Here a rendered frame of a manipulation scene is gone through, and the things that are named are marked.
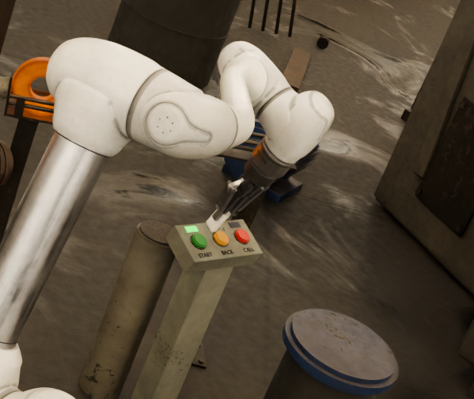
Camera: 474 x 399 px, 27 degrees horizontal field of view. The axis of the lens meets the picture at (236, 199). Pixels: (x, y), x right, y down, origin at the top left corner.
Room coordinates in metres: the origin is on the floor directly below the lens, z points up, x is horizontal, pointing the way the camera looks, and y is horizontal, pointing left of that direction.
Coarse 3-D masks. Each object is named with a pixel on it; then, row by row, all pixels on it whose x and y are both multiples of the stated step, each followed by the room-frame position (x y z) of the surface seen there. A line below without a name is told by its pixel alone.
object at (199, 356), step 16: (16, 128) 2.40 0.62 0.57; (32, 128) 2.39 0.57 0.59; (16, 144) 2.38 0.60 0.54; (16, 160) 2.39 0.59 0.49; (16, 176) 2.39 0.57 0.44; (0, 192) 2.38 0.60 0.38; (16, 192) 2.39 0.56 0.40; (0, 208) 2.38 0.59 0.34; (256, 208) 2.58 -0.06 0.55; (0, 224) 2.39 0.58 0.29; (0, 240) 2.39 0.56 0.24
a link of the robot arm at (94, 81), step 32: (64, 64) 1.55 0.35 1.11; (96, 64) 1.54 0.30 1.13; (128, 64) 1.54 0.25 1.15; (64, 96) 1.53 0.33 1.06; (96, 96) 1.51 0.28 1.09; (128, 96) 1.51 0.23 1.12; (64, 128) 1.51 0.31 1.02; (96, 128) 1.50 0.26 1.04; (64, 160) 1.49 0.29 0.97; (96, 160) 1.52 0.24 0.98; (32, 192) 1.48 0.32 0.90; (64, 192) 1.48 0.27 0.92; (32, 224) 1.46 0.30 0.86; (64, 224) 1.48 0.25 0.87; (0, 256) 1.44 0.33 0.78; (32, 256) 1.44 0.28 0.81; (0, 288) 1.42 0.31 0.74; (32, 288) 1.44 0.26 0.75; (0, 320) 1.40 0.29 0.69; (0, 352) 1.39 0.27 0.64; (0, 384) 1.37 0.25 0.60
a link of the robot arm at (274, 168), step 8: (264, 136) 2.07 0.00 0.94; (264, 144) 2.04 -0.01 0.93; (256, 152) 2.05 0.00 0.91; (264, 152) 2.03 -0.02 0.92; (256, 160) 2.05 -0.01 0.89; (264, 160) 2.03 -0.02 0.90; (272, 160) 2.02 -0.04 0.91; (264, 168) 2.03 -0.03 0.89; (272, 168) 2.03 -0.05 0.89; (280, 168) 2.03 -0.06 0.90; (288, 168) 2.05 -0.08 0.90; (272, 176) 2.04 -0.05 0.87; (280, 176) 2.05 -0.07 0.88
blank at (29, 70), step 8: (24, 64) 2.39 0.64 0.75; (32, 64) 2.38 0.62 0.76; (40, 64) 2.39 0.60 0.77; (16, 72) 2.39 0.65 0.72; (24, 72) 2.38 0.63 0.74; (32, 72) 2.38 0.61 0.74; (40, 72) 2.39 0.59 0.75; (16, 80) 2.37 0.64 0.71; (24, 80) 2.38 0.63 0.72; (32, 80) 2.39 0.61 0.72; (16, 88) 2.38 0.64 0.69; (24, 88) 2.38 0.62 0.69; (32, 96) 2.39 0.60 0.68; (40, 96) 2.43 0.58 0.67; (48, 96) 2.43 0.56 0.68; (40, 104) 2.40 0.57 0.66; (32, 112) 2.39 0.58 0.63; (40, 112) 2.40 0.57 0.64; (48, 112) 2.41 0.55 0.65
